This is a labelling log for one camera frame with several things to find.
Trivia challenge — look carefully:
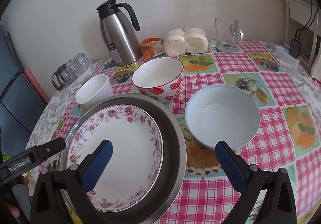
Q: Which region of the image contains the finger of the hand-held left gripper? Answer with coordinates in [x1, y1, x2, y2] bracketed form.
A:
[24, 137, 67, 164]

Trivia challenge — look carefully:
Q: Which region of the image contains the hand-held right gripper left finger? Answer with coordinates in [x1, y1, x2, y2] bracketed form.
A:
[29, 139, 114, 224]

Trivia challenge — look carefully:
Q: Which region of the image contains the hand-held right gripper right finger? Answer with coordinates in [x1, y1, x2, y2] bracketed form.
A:
[214, 140, 298, 224]

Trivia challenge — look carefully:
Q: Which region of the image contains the pink floral plate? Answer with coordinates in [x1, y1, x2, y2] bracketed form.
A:
[66, 105, 163, 212]

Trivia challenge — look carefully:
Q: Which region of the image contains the pale round bowl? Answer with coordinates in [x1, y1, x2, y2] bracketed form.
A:
[185, 85, 260, 150]

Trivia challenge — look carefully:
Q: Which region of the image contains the stainless steel plate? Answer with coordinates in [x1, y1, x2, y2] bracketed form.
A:
[58, 94, 187, 224]

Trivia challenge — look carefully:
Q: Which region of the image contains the white square bowl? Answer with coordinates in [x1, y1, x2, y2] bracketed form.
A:
[75, 74, 114, 108]

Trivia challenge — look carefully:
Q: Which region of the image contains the strawberry print bowl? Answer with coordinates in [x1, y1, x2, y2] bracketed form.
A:
[132, 57, 184, 103]

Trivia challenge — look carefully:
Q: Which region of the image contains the person's left hand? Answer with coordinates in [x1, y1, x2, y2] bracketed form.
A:
[4, 200, 22, 219]

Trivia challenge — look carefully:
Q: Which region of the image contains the pink board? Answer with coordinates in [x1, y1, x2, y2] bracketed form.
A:
[22, 67, 51, 104]

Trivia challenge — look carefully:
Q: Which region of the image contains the dark blue cabinet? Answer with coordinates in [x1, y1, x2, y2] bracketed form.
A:
[0, 31, 51, 149]

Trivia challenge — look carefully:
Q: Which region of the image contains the white tray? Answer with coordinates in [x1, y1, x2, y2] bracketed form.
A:
[54, 62, 94, 93]

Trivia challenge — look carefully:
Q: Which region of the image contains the small glass cup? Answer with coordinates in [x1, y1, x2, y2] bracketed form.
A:
[72, 54, 83, 70]
[80, 53, 93, 69]
[66, 61, 79, 77]

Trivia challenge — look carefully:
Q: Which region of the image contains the pink checked tablecloth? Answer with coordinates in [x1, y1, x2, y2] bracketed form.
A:
[59, 40, 321, 224]

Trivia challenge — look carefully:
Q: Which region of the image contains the white power strip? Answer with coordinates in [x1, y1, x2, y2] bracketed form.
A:
[275, 45, 301, 67]

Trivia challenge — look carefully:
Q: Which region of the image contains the glass mug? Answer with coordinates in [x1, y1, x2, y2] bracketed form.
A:
[215, 16, 245, 53]

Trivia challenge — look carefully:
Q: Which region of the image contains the orange snack packet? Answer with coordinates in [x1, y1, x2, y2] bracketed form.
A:
[140, 37, 166, 58]

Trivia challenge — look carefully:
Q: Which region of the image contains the stainless steel thermos jug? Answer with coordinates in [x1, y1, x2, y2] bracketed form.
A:
[96, 0, 143, 67]

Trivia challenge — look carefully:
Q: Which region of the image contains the bag of steamed buns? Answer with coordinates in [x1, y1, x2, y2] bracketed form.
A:
[164, 28, 208, 57]

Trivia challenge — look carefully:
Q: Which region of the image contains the black charger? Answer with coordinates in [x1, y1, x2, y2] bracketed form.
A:
[288, 40, 302, 59]

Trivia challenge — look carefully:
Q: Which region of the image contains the black cable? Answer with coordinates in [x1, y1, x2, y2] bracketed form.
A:
[295, 0, 319, 40]

